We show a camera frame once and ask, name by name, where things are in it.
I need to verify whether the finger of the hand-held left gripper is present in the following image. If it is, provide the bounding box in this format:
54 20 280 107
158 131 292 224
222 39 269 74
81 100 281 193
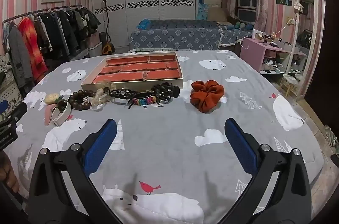
0 100 28 126

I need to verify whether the yellow plush pink hair clip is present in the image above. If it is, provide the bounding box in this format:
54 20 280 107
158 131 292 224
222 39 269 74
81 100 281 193
44 93 64 126

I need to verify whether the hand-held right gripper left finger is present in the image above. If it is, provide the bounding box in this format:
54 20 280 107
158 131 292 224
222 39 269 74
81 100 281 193
28 118 125 224

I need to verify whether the plastic storage box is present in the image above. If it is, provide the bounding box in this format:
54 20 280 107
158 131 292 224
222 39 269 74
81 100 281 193
85 32 103 57

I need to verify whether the thin black hair clip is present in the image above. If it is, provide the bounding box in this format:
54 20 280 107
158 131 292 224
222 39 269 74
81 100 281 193
109 88 138 110

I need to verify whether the black claw hair clip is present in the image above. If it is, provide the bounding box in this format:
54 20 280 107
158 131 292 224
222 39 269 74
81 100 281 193
151 83 181 105

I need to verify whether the person's left hand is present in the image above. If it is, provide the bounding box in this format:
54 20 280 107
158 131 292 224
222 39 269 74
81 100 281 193
0 152 20 193

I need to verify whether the row of dark hanging clothes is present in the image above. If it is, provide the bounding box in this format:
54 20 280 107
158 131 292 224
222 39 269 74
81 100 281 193
34 7 101 60

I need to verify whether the beige fluffy hair tie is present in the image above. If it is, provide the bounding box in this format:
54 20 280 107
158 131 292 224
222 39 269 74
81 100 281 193
89 88 110 110

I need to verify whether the pink cabinet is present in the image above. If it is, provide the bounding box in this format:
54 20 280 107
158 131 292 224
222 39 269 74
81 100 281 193
240 37 308 73

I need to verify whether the floral patterned blanket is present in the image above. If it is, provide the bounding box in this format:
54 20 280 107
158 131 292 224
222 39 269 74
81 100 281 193
0 53 27 108

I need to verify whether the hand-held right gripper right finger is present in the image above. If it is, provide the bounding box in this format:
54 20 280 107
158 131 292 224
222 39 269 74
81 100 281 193
224 118 313 224

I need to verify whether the brown wooden bead bracelet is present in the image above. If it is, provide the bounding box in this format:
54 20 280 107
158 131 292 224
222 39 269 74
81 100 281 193
68 90 96 111

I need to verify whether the white framed standing mirror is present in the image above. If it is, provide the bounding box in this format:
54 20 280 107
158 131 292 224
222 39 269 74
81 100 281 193
281 0 317 97

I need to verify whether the metal clothes rack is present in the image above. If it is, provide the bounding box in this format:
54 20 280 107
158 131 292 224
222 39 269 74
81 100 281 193
2 4 83 60

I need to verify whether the rainbow beaded bracelet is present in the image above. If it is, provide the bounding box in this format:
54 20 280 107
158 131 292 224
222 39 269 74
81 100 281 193
132 91 159 108

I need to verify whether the grey polar bear bedsheet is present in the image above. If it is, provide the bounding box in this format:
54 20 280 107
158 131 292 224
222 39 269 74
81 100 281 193
4 50 327 224

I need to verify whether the tan claw hair clip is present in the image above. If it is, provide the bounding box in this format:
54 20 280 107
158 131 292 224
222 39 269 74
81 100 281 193
95 81 116 93

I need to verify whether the orange scrunchie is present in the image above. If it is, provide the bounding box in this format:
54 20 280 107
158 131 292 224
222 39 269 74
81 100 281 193
190 81 225 113

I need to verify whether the dark wooden door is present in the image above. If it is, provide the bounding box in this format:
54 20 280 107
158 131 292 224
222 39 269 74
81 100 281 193
304 0 339 108

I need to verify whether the white stool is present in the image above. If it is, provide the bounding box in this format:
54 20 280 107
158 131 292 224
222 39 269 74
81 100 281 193
279 73 300 94

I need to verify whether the tray box with red lining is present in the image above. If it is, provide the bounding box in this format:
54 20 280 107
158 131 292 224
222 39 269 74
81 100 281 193
81 52 184 92

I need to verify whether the yellow garment steamer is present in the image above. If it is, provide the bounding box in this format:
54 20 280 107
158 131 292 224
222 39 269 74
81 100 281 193
99 0 115 54

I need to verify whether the blue cloth bundle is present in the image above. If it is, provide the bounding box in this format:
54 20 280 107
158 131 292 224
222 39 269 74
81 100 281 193
136 18 153 30

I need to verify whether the orange red hanging robe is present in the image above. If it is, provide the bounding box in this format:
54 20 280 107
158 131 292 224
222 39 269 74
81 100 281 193
18 17 49 76

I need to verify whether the grey hanging coat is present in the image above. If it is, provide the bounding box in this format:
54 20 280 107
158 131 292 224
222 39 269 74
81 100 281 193
6 24 33 89

